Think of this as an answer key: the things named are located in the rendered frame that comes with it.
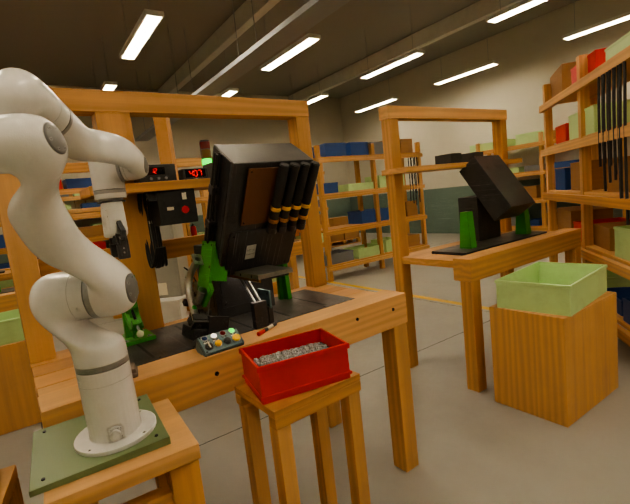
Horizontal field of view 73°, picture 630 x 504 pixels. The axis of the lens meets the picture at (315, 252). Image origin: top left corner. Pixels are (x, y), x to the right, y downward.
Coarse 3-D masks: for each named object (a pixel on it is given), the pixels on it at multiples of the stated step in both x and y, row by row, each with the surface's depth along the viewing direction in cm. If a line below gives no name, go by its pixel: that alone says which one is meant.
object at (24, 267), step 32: (96, 128) 179; (128, 128) 184; (288, 128) 243; (0, 192) 159; (128, 224) 186; (32, 256) 165; (320, 256) 250; (32, 320) 166; (160, 320) 196; (32, 352) 166
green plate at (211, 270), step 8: (208, 248) 173; (216, 248) 172; (208, 256) 172; (216, 256) 172; (208, 264) 171; (216, 264) 172; (200, 272) 177; (208, 272) 171; (216, 272) 172; (224, 272) 175; (200, 280) 176; (208, 280) 170; (216, 280) 173; (224, 280) 175
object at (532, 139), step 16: (480, 144) 991; (512, 144) 946; (528, 144) 891; (544, 144) 865; (576, 160) 828; (544, 176) 883; (528, 192) 920; (544, 192) 886; (544, 208) 890; (512, 224) 960; (544, 224) 895
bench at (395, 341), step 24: (312, 288) 247; (336, 288) 240; (384, 336) 208; (48, 360) 169; (384, 360) 211; (408, 360) 209; (48, 384) 143; (72, 384) 141; (408, 384) 209; (336, 408) 261; (408, 408) 210; (408, 432) 211; (408, 456) 211
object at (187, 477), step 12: (180, 468) 101; (192, 468) 102; (156, 480) 126; (168, 480) 103; (180, 480) 101; (192, 480) 102; (156, 492) 102; (168, 492) 101; (180, 492) 101; (192, 492) 102
